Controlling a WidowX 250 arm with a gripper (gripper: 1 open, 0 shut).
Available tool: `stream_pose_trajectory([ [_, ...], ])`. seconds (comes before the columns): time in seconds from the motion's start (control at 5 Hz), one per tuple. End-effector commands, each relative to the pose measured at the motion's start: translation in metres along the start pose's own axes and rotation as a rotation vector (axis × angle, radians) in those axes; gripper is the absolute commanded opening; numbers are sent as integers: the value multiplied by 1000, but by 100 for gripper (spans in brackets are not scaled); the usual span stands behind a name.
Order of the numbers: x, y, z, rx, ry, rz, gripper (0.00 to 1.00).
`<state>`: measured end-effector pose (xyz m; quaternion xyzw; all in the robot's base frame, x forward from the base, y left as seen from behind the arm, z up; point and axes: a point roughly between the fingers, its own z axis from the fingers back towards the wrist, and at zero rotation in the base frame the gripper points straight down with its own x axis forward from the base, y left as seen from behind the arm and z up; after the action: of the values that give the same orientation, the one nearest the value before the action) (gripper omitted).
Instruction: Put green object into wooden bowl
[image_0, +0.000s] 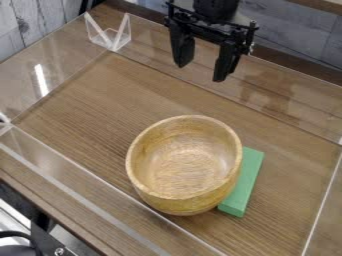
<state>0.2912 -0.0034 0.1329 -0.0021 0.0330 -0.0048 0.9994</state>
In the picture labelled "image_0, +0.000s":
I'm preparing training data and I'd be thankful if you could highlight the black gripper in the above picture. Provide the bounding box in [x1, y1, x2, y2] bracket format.
[164, 0, 259, 82]

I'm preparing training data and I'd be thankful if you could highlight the green rectangular block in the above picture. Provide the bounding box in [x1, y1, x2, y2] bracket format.
[217, 147, 264, 218]

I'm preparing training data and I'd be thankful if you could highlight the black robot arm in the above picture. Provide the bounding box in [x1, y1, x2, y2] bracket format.
[164, 0, 259, 82]

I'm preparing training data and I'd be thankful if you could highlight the wooden bowl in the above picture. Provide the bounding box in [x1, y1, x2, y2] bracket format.
[125, 115, 243, 216]

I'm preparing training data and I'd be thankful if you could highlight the clear acrylic corner bracket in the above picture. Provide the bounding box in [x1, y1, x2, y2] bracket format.
[84, 12, 131, 52]

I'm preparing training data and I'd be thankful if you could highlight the black metal mount bracket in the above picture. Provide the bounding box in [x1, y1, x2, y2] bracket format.
[30, 222, 77, 256]

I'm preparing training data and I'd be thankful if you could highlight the black cable lower left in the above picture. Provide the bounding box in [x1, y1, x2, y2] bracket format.
[0, 230, 34, 256]

